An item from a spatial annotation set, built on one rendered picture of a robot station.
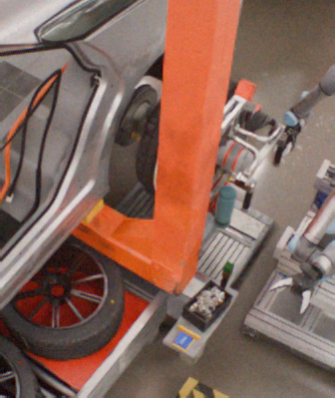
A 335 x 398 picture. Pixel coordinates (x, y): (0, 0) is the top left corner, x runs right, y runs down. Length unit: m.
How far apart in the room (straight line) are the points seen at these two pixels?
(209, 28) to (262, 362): 2.14
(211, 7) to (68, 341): 1.74
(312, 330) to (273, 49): 2.58
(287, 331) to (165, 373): 0.69
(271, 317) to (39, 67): 1.77
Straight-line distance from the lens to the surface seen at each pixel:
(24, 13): 2.12
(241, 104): 2.91
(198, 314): 2.91
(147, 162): 2.89
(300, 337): 3.28
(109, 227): 2.96
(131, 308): 3.20
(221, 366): 3.38
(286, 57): 5.04
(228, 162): 2.99
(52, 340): 2.88
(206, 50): 1.80
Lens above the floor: 3.13
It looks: 51 degrees down
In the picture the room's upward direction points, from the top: 5 degrees clockwise
